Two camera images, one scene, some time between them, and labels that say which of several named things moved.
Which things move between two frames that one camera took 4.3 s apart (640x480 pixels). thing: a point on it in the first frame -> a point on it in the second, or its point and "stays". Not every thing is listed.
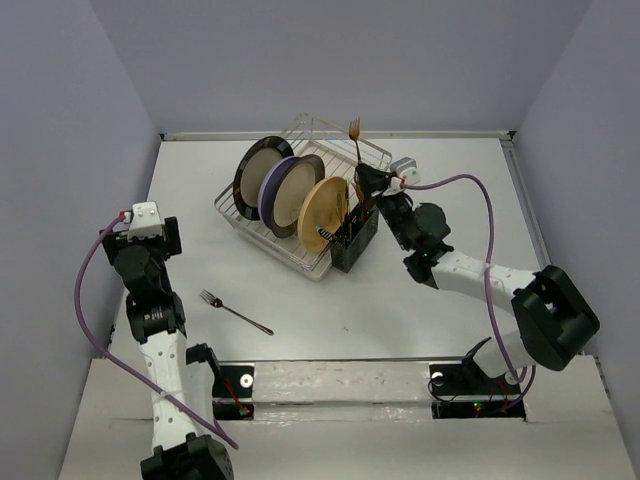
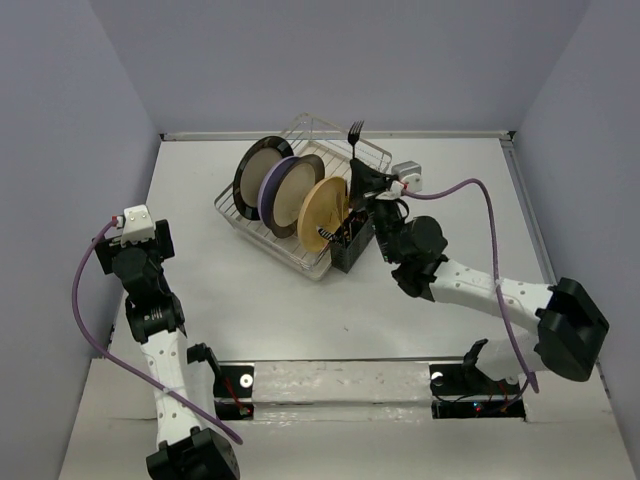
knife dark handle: [325, 233] stays
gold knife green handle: [347, 223] stays
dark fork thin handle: [216, 302] -> [353, 136]
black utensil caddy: [360, 230] stays
